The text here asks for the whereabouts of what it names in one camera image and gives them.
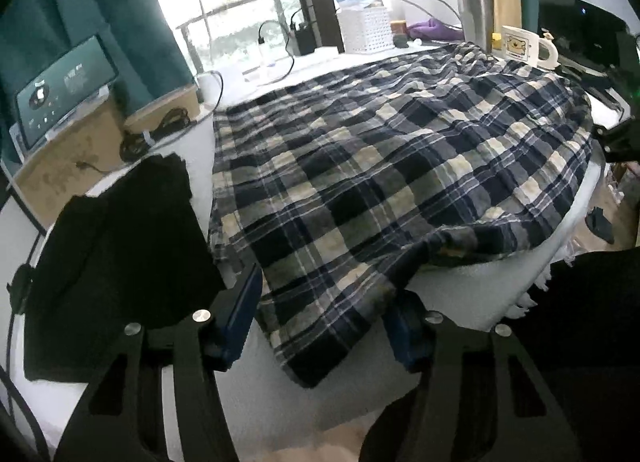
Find blue plaid pants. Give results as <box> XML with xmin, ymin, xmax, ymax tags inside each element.
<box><xmin>208</xmin><ymin>43</ymin><xmax>593</xmax><ymax>388</ymax></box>

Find black folded garment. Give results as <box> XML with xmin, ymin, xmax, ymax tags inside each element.
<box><xmin>24</xmin><ymin>153</ymin><xmax>224</xmax><ymax>383</ymax></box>

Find black monitor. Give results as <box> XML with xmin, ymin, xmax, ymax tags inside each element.
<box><xmin>538</xmin><ymin>0</ymin><xmax>627</xmax><ymax>68</ymax></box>

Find white printed mug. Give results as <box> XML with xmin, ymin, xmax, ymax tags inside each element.
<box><xmin>501</xmin><ymin>26</ymin><xmax>559</xmax><ymax>70</ymax></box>

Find small yellow bottle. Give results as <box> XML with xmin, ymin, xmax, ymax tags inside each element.
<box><xmin>491</xmin><ymin>32</ymin><xmax>502</xmax><ymax>52</ymax></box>

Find stainless steel tumbler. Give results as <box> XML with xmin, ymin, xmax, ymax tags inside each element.
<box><xmin>457</xmin><ymin>0</ymin><xmax>494</xmax><ymax>52</ymax></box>

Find purple cloth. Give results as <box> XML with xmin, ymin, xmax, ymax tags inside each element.
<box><xmin>407</xmin><ymin>18</ymin><xmax>464</xmax><ymax>42</ymax></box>

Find white cylindrical cup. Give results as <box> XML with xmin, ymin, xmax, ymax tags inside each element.
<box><xmin>195</xmin><ymin>72</ymin><xmax>222</xmax><ymax>104</ymax></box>

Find brown cardboard box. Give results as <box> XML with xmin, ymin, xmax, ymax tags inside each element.
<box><xmin>11</xmin><ymin>85</ymin><xmax>201</xmax><ymax>228</ymax></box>

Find white perforated basket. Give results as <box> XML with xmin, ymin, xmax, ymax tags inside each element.
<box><xmin>337</xmin><ymin>6</ymin><xmax>394</xmax><ymax>54</ymax></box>

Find teal screen tablet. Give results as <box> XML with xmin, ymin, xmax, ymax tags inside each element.
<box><xmin>15</xmin><ymin>35</ymin><xmax>118</xmax><ymax>150</ymax></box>

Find black power adapter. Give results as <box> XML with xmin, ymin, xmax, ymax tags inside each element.
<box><xmin>292</xmin><ymin>22</ymin><xmax>316</xmax><ymax>57</ymax></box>

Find teal left curtain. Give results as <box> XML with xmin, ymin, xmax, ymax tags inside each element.
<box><xmin>1</xmin><ymin>0</ymin><xmax>193</xmax><ymax>160</ymax></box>

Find coiled black cable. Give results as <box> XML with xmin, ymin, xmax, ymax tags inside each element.
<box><xmin>74</xmin><ymin>106</ymin><xmax>194</xmax><ymax>176</ymax></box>

